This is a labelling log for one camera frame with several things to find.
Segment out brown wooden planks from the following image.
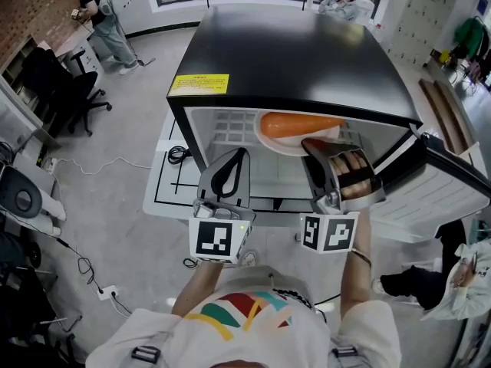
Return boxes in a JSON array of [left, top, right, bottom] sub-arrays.
[[418, 78, 475, 155]]

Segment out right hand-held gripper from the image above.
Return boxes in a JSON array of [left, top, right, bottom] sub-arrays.
[[298, 137, 387, 255]]

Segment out black mini fridge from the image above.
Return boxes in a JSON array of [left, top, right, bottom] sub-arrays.
[[166, 4, 491, 243]]

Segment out white backpack unit grey disc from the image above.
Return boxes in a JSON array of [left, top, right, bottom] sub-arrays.
[[0, 163, 67, 237]]

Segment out person's white printed shirt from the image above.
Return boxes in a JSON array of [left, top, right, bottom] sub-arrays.
[[86, 264, 402, 368]]

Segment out white lockers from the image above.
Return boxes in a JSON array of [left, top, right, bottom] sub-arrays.
[[383, 0, 460, 68]]

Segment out orange carrot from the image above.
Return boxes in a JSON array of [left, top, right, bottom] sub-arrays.
[[259, 111, 346, 140]]

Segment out white round plate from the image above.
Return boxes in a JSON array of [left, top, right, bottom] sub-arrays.
[[255, 123, 341, 157]]

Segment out black floor cable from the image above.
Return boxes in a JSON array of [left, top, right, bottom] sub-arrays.
[[68, 243, 105, 294]]

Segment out white power strip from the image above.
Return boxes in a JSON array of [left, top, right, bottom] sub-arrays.
[[97, 284, 120, 301]]

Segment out green jacket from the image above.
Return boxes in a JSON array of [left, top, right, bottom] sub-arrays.
[[454, 16, 485, 59]]

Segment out black strap buckle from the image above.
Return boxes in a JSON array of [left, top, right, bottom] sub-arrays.
[[131, 345, 162, 364], [332, 345, 360, 359]]

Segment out wooden desk white drawer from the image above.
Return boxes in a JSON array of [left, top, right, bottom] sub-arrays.
[[38, 21, 105, 77]]

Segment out black coiled cable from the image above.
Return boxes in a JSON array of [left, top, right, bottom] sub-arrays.
[[167, 146, 192, 165]]

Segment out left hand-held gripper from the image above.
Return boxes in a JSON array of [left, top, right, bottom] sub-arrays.
[[188, 146, 256, 264]]

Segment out black office chair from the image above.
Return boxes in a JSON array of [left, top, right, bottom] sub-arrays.
[[22, 47, 113, 137]]

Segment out yellow warning sticker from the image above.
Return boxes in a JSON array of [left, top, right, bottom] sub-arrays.
[[169, 74, 230, 96]]

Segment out thin dark wrist band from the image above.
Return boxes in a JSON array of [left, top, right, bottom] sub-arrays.
[[351, 247, 372, 268]]

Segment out white floor cable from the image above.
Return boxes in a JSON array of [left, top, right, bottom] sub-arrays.
[[55, 156, 153, 176]]

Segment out person's left forearm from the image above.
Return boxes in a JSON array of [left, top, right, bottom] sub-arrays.
[[171, 259, 223, 317]]

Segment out person's right forearm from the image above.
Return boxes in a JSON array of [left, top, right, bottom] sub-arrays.
[[339, 211, 373, 316]]

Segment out white metal table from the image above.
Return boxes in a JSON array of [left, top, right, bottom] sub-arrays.
[[143, 119, 308, 243]]

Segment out black chair metal frame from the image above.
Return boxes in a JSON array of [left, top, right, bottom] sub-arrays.
[[0, 266, 84, 363]]

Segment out person's right hand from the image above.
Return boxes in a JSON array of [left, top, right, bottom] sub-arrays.
[[329, 149, 376, 202]]

